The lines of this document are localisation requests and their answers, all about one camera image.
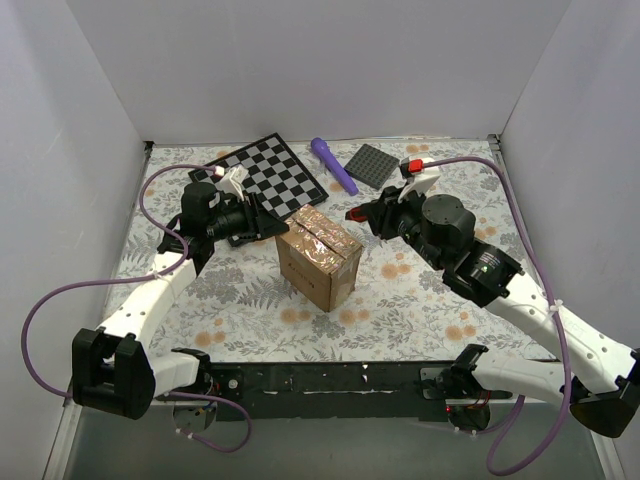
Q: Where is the brown taped cardboard box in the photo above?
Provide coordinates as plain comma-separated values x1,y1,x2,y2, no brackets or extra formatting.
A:
276,205,363,312

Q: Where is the red black utility knife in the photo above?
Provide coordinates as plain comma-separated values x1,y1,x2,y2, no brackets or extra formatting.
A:
345,207,368,223

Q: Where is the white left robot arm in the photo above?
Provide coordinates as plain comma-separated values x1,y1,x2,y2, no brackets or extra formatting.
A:
72,182,289,419

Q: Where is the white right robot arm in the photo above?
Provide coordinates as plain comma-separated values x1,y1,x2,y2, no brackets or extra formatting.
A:
345,187,639,438

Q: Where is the dark grey studded plate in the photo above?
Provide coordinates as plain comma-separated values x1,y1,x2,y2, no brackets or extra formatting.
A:
345,144,400,190

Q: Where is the black white checkerboard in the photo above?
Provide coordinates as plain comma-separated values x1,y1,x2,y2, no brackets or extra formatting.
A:
207,133,328,220

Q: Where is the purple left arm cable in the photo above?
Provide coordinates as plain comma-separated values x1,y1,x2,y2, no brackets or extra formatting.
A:
20,165,251,454

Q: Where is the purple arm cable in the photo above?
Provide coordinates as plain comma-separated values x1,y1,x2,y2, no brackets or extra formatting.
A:
425,155,573,477
20,165,251,454

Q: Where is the purple cylindrical handle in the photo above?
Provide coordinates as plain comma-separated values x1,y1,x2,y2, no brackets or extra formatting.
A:
310,137,359,196

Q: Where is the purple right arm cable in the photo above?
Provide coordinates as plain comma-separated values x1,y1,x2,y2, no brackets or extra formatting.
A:
425,155,573,477

